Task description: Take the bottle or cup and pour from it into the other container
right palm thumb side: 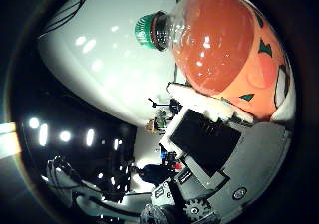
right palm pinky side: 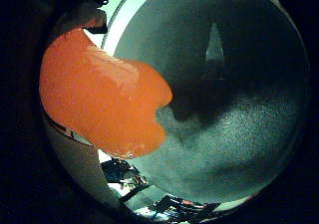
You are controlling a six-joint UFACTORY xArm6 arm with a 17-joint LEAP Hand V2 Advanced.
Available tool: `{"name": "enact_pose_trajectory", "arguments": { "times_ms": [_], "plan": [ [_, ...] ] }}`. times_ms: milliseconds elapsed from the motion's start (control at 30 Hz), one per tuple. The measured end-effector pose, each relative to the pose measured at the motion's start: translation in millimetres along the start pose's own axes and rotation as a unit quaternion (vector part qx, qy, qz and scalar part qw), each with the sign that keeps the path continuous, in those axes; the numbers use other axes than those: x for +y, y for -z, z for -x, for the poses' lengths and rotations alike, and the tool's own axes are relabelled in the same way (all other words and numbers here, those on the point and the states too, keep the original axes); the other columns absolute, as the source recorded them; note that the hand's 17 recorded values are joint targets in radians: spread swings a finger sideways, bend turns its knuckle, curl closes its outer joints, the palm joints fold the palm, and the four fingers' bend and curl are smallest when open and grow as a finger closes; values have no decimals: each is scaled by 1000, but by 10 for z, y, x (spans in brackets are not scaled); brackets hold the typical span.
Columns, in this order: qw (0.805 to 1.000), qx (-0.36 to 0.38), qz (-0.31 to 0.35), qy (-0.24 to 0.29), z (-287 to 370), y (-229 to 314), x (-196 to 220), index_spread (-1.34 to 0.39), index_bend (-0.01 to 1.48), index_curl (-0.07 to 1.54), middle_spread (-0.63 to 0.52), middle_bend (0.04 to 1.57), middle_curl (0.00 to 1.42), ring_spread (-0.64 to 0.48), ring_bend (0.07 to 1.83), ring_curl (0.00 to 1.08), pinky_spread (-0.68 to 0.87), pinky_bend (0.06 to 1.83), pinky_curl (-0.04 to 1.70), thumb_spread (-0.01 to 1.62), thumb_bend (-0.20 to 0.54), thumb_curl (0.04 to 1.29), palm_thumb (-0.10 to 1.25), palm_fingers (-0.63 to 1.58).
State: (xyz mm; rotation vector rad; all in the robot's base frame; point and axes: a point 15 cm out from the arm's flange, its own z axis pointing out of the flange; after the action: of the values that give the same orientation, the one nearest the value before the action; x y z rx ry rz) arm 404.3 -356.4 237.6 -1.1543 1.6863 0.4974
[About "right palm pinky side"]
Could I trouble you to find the orange plastic cup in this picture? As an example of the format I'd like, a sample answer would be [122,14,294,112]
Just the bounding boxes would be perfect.
[39,28,173,159]

